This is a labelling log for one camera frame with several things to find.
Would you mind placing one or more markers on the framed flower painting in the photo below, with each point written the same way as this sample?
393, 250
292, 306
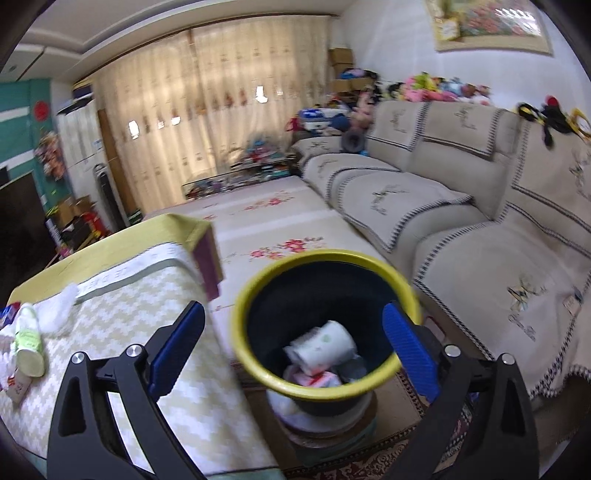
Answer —
498, 23

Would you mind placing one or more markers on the round stool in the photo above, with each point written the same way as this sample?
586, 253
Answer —
323, 429

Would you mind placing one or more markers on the red blue snack packet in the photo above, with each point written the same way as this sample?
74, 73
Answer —
9, 316

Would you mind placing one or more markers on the black television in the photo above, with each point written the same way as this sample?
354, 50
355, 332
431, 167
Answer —
18, 230

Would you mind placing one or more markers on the pile of plush toys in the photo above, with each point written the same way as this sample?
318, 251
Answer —
425, 87

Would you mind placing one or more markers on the red round wall ornament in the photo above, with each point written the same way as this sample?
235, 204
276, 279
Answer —
41, 110

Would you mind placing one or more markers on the white paper cup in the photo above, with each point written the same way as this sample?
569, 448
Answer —
323, 346

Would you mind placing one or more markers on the red white snack wrapper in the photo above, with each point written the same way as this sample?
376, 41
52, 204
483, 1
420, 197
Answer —
16, 385

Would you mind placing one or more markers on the stack of cardboard boxes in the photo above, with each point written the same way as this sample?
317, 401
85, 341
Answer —
340, 57

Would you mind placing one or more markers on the black yellow plush toy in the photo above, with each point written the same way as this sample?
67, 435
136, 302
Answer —
551, 117

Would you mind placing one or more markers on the blue star print bag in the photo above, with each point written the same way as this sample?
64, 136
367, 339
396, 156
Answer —
316, 117

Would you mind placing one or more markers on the dark blue bin yellow rim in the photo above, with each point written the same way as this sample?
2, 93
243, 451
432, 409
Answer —
295, 304

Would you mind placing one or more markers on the artificial flower wall decoration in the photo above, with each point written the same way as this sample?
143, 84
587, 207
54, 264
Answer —
51, 152

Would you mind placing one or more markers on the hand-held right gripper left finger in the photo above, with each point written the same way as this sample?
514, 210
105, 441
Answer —
178, 350

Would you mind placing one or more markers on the beige curtains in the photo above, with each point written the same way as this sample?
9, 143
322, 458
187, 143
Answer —
207, 115

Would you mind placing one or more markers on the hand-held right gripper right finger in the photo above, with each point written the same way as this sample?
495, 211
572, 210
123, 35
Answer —
411, 346

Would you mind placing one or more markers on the white tissue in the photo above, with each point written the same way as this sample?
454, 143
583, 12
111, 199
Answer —
57, 309

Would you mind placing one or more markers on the green label drink bottle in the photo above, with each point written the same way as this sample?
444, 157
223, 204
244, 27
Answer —
28, 339

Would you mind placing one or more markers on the white floor air conditioner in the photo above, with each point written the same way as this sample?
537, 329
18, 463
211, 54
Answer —
81, 138

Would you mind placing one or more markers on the patterned green chevron tablecloth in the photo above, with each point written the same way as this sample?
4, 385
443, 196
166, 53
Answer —
138, 295

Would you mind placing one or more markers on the open cardboard box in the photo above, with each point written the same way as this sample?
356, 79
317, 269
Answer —
74, 207

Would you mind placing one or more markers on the beige sofa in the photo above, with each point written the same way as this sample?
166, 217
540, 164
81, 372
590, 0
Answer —
415, 207

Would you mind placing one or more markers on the floral bed sheet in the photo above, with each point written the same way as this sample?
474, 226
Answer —
277, 217

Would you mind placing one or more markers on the glass coffee table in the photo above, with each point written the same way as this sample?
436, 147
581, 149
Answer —
231, 182

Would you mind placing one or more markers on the black white tower fan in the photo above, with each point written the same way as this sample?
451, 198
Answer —
105, 198

